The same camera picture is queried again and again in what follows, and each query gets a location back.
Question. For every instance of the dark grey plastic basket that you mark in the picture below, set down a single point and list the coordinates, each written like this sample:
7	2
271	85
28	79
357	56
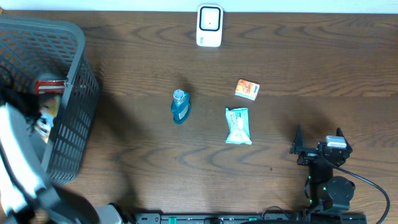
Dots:
37	49

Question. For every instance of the large white snack bag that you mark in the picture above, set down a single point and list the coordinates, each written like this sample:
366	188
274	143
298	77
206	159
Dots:
48	106

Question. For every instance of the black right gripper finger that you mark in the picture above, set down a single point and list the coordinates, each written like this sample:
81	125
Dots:
340	134
297	145

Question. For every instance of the white barcode scanner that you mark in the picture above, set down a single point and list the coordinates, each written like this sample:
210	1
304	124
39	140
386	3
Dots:
209	25

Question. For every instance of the teal mouthwash bottle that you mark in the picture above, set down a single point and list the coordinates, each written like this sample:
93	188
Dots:
180	106

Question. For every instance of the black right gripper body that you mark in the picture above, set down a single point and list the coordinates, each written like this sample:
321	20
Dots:
307	156

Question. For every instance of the teal wet wipes packet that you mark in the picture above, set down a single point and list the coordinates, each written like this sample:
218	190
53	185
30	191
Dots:
238	123

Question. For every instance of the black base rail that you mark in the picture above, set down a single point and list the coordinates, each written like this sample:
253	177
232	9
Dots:
269	217

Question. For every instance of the red snack packet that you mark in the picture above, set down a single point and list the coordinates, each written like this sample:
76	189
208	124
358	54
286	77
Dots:
49	87

